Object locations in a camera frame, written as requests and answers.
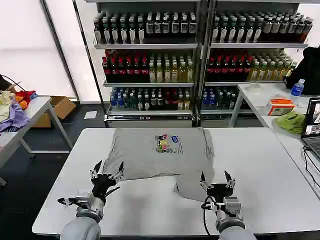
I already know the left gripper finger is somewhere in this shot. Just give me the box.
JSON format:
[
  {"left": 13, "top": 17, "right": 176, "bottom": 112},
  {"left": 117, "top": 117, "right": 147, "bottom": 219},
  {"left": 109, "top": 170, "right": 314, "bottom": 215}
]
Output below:
[
  {"left": 89, "top": 159, "right": 104, "bottom": 180},
  {"left": 107, "top": 160, "right": 125, "bottom": 182}
]

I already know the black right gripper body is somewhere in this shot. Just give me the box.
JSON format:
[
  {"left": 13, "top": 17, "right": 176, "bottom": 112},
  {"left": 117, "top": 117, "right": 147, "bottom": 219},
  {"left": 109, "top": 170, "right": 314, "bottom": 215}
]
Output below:
[{"left": 206, "top": 183, "right": 236, "bottom": 202}]

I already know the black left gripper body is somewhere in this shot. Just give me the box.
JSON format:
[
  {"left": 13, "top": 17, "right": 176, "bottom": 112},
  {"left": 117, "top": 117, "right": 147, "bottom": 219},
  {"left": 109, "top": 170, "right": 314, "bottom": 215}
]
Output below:
[{"left": 90, "top": 174, "right": 119, "bottom": 200}]

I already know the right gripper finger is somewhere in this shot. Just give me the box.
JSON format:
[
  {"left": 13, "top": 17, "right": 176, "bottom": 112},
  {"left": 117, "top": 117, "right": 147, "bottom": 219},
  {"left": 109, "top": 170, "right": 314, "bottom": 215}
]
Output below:
[
  {"left": 223, "top": 169, "right": 237, "bottom": 189},
  {"left": 199, "top": 170, "right": 214, "bottom": 192}
]

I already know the grey printed t-shirt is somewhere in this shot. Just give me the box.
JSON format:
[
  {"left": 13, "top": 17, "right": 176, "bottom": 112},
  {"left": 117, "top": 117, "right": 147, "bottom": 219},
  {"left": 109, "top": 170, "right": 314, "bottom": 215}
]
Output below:
[{"left": 101, "top": 126, "right": 216, "bottom": 203}]

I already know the white side table with laptop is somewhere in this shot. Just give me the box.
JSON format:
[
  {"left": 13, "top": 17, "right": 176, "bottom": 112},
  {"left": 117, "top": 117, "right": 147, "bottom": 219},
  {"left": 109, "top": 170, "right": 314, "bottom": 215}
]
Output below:
[{"left": 228, "top": 81, "right": 320, "bottom": 201}]

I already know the brown cardboard box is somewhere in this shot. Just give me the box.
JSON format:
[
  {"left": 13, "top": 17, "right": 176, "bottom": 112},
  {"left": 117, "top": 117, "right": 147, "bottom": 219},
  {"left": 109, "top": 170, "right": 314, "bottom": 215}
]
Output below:
[{"left": 31, "top": 95, "right": 77, "bottom": 129}]

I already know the green cloth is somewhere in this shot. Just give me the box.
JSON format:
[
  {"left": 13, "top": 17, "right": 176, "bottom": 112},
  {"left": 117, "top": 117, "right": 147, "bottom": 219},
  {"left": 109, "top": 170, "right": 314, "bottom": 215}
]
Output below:
[{"left": 273, "top": 110, "right": 307, "bottom": 136}]

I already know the white side table with clothes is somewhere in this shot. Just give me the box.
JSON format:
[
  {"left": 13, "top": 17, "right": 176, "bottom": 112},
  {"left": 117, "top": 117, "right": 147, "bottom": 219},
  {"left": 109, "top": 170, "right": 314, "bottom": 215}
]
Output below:
[{"left": 0, "top": 95, "right": 74, "bottom": 187}]

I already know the orange tissue box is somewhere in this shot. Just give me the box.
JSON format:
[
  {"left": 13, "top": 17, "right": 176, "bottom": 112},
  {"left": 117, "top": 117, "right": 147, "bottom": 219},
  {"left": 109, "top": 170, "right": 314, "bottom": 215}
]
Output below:
[{"left": 266, "top": 98, "right": 296, "bottom": 117}]

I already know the purple cloth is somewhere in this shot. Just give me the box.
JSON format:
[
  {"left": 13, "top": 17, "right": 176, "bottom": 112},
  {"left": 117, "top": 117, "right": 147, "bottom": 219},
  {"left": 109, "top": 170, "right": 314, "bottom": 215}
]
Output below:
[{"left": 0, "top": 101, "right": 31, "bottom": 133}]

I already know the open black laptop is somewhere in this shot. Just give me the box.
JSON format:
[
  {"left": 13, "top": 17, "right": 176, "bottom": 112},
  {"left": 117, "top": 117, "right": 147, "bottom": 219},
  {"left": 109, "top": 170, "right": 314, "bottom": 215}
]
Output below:
[{"left": 300, "top": 96, "right": 320, "bottom": 161}]

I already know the red cloth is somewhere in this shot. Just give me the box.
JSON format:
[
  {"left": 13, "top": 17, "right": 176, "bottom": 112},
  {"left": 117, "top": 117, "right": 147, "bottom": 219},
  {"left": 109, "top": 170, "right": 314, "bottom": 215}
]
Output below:
[{"left": 14, "top": 89, "right": 36, "bottom": 103}]

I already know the cream cloth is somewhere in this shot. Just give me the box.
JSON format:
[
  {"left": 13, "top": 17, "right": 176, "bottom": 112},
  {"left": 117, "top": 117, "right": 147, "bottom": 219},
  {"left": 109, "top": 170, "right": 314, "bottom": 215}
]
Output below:
[{"left": 0, "top": 90, "right": 16, "bottom": 121}]

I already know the blue-label water bottle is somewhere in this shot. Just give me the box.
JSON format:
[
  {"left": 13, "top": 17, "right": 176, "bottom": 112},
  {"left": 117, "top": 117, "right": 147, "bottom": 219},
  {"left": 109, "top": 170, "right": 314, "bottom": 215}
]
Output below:
[{"left": 290, "top": 78, "right": 306, "bottom": 97}]

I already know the metal shelf rack of bottles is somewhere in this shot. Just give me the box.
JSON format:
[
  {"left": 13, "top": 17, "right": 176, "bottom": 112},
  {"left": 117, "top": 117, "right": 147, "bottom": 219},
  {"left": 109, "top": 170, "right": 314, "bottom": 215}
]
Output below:
[
  {"left": 199, "top": 0, "right": 315, "bottom": 128},
  {"left": 84, "top": 0, "right": 204, "bottom": 129}
]

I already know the black bag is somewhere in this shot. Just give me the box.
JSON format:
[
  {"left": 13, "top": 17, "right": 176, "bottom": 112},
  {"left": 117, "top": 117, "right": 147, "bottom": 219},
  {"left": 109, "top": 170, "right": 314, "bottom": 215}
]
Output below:
[{"left": 283, "top": 45, "right": 320, "bottom": 96}]

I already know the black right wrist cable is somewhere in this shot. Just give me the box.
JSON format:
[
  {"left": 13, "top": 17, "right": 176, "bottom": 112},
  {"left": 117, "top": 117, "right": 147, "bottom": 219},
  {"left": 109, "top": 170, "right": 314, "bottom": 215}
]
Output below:
[{"left": 200, "top": 195, "right": 221, "bottom": 236}]

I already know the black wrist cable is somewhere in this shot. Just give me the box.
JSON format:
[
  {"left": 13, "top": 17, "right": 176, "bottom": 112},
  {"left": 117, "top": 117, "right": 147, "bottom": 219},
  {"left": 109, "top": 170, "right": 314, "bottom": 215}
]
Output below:
[
  {"left": 57, "top": 186, "right": 121, "bottom": 206},
  {"left": 200, "top": 195, "right": 221, "bottom": 236}
]

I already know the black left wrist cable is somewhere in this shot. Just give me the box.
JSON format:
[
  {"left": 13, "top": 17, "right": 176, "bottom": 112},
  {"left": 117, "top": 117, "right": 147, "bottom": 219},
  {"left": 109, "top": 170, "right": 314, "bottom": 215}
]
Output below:
[{"left": 57, "top": 186, "right": 121, "bottom": 206}]

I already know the black laptop cable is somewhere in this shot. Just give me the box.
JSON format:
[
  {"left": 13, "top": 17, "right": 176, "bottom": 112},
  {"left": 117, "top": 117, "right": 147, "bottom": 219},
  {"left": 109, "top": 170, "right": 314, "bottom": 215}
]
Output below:
[{"left": 302, "top": 145, "right": 320, "bottom": 195}]

